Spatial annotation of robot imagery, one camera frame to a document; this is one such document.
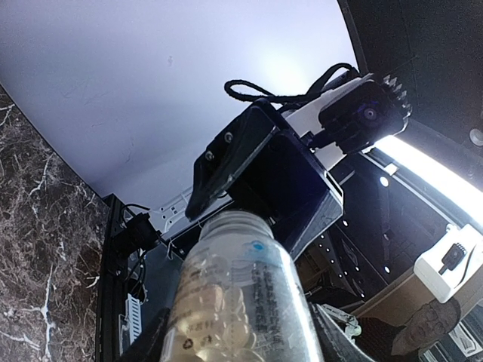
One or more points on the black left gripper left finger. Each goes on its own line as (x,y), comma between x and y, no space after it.
(148,346)

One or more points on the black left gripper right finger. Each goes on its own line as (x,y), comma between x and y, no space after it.
(335,345)

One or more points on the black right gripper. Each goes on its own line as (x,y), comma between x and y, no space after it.
(261,163)

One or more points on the white slotted cable duct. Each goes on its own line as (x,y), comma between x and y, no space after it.
(130,323)

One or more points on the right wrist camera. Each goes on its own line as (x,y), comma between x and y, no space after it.
(351,118)

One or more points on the bright tube ceiling light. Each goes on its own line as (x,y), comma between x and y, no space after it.
(462,193)

